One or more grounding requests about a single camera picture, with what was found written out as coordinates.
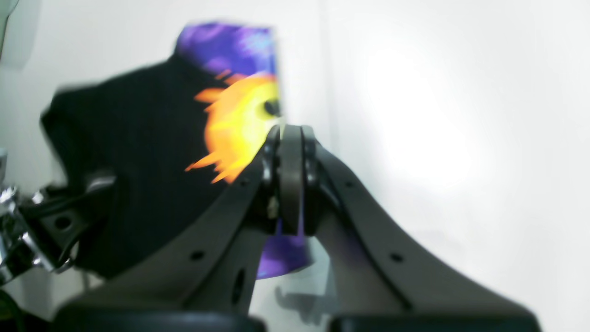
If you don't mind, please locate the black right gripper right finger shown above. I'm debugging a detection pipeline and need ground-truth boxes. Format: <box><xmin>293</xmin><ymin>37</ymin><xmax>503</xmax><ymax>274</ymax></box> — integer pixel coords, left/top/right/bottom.
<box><xmin>302</xmin><ymin>126</ymin><xmax>541</xmax><ymax>332</ymax></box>

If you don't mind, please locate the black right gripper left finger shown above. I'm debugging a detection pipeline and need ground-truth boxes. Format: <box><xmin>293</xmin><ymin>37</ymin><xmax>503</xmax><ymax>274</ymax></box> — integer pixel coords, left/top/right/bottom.
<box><xmin>53</xmin><ymin>125</ymin><xmax>303</xmax><ymax>332</ymax></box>

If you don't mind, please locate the black T-shirt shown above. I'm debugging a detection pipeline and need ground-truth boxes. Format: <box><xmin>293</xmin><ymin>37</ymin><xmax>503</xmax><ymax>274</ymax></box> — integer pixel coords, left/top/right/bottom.
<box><xmin>40</xmin><ymin>22</ymin><xmax>283</xmax><ymax>279</ymax></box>

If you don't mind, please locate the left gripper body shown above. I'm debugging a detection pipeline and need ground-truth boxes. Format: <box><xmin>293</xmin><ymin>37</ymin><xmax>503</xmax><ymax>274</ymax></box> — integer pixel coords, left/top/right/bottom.
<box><xmin>1</xmin><ymin>148</ymin><xmax>116</xmax><ymax>285</ymax></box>

